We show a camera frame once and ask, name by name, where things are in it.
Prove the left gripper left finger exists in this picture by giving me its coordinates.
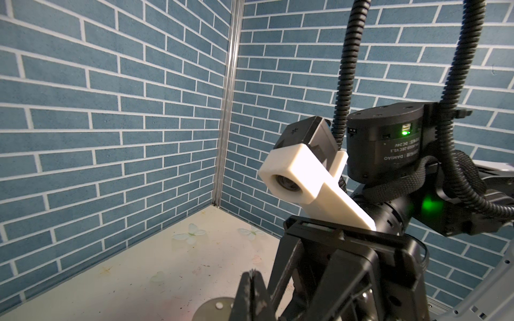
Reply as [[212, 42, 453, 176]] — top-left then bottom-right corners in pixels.
[[229, 272, 252, 321]]

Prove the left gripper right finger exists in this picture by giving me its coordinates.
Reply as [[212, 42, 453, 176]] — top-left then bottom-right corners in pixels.
[[252, 270, 276, 321]]

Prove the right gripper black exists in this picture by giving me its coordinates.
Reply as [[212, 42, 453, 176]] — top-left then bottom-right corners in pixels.
[[268, 216, 430, 320]]

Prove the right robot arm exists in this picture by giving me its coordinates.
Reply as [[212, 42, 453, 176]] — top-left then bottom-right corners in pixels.
[[230, 102, 513, 320]]

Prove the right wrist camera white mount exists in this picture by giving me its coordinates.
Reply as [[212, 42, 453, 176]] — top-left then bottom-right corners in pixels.
[[258, 116, 377, 232]]

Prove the right corner aluminium post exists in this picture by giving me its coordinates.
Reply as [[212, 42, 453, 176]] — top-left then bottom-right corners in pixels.
[[212, 0, 245, 207]]

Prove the black corrugated cable conduit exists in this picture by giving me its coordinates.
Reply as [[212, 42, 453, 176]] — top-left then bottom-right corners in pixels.
[[331, 0, 514, 221]]

